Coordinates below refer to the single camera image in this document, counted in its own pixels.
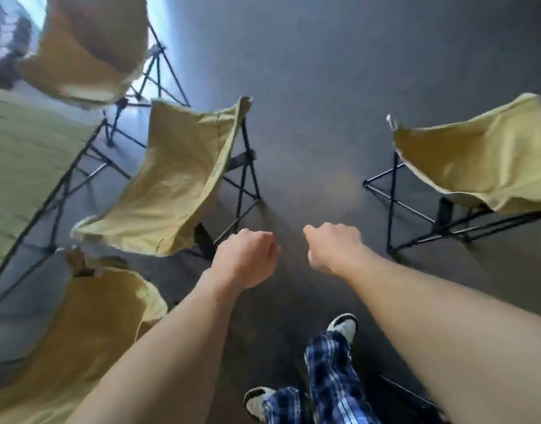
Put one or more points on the blue plaid trousers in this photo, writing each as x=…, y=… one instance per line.
x=332, y=379

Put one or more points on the person's shoe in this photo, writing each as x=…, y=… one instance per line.
x=255, y=401
x=343, y=326

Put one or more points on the person's left forearm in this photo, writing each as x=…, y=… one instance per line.
x=164, y=362

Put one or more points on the person's right hand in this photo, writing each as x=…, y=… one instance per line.
x=336, y=249

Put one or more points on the person's left shoe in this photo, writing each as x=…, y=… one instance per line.
x=255, y=401

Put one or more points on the person's right shoe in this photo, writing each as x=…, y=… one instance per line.
x=343, y=326

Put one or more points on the person's right forearm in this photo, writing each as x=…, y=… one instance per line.
x=451, y=331

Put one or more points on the person's left hand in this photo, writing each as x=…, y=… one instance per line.
x=246, y=258

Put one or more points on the yellow fabric folding chair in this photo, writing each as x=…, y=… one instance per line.
x=85, y=331
x=85, y=48
x=482, y=163
x=178, y=172

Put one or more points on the grey stone brick border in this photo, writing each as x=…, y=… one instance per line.
x=5, y=39

